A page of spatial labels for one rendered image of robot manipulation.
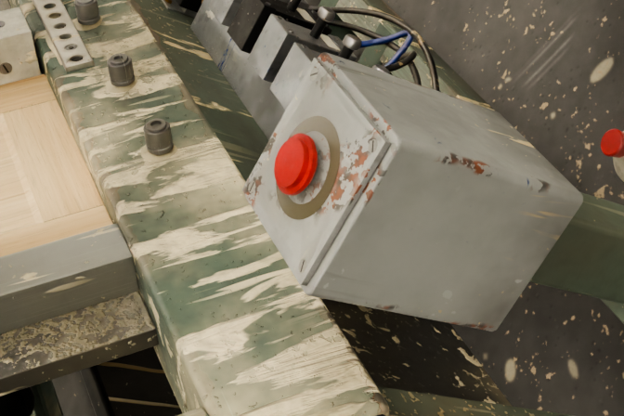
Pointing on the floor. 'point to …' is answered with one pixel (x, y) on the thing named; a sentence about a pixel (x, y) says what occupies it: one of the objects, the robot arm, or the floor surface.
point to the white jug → (612, 147)
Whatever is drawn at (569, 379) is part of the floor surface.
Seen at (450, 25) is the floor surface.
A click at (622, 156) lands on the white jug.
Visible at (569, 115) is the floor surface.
